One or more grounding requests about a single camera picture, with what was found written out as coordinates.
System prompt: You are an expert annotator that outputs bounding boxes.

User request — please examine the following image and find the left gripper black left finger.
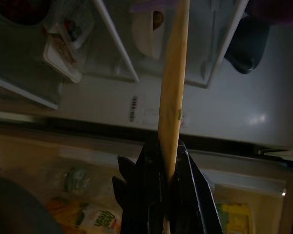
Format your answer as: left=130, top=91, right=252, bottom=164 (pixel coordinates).
left=112, top=138, right=172, bottom=234

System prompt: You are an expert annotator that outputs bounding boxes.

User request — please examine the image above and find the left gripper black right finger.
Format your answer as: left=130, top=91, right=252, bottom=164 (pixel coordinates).
left=171, top=140, right=226, bottom=234

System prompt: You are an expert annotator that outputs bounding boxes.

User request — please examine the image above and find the floral round plate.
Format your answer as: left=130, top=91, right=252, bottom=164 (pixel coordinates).
left=157, top=0, right=190, bottom=234

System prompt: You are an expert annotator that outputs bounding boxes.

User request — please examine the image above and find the white fridge label sticker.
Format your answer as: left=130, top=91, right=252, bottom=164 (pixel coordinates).
left=128, top=95, right=160, bottom=125

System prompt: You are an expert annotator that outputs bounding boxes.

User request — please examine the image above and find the glass fridge shelf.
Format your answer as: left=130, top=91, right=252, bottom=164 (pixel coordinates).
left=184, top=0, right=250, bottom=89
left=0, top=73, right=64, bottom=112
left=84, top=0, right=140, bottom=83

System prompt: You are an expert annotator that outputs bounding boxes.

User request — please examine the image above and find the orange juice carton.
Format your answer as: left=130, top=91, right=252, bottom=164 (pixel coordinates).
left=46, top=195, right=124, bottom=234

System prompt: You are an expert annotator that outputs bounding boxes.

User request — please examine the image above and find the clear water bottle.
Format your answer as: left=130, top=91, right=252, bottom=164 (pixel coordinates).
left=45, top=166, right=95, bottom=197

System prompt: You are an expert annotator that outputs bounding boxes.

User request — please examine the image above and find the white bowl with sausage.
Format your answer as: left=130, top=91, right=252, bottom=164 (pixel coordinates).
left=132, top=10, right=166, bottom=60

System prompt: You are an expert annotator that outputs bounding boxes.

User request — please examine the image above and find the white foam food tray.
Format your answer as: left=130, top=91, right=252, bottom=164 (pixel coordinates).
left=42, top=24, right=83, bottom=84

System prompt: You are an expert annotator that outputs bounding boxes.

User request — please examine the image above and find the blue-grey cup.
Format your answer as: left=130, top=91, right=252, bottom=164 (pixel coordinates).
left=223, top=14, right=271, bottom=74

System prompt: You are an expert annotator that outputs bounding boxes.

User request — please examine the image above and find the printed clear food package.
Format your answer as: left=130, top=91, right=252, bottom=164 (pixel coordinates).
left=63, top=17, right=95, bottom=51

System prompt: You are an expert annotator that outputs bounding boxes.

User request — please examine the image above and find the purple cup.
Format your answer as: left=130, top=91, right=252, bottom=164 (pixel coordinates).
left=244, top=0, right=293, bottom=25

